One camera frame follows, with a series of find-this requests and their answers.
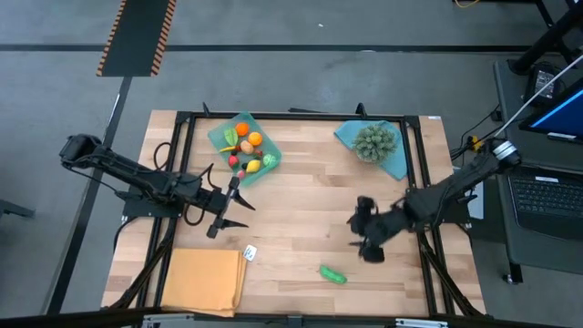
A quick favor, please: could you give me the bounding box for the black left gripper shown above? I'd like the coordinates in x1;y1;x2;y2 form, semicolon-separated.
198;176;257;240

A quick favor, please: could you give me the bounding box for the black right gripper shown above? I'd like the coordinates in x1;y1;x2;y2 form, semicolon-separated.
346;195;409;264

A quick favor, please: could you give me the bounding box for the green toy pea pod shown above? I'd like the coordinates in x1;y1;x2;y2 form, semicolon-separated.
318;264;348;286

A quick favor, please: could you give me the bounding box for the teal translucent plastic container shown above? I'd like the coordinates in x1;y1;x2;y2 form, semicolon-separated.
207;111;283;188

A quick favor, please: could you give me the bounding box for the folded yellow cloth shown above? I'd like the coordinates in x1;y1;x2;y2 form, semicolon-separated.
159;247;249;319

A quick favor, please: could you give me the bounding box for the black rig crossbar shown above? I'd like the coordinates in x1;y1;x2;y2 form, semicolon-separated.
0;307;583;328

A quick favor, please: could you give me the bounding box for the green plant in white pot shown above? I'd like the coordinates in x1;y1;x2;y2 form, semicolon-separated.
351;123;397;164

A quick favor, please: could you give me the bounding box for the light blue cloth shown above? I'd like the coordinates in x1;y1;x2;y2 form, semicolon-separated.
333;119;409;181

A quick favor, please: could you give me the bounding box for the open black laptop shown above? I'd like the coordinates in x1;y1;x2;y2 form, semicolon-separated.
507;164;583;242

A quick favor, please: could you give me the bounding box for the hazard striped black floor mat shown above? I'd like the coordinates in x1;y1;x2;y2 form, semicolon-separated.
96;0;178;77

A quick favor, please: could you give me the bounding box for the dark metal furniture leg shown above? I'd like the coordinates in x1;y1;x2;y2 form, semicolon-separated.
0;199;36;219

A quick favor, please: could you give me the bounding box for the thin white rod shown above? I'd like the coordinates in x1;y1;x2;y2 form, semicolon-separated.
494;53;583;140

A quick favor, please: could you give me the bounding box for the black power adapter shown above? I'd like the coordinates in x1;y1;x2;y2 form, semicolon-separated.
523;62;566;107

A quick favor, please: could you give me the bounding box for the monitor with blue screen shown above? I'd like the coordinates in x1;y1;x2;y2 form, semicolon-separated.
518;77;583;146

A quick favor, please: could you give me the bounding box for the black stand leg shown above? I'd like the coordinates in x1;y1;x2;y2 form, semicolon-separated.
508;0;583;77

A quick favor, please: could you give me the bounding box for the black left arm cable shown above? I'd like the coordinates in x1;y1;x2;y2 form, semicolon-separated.
182;163;215;227

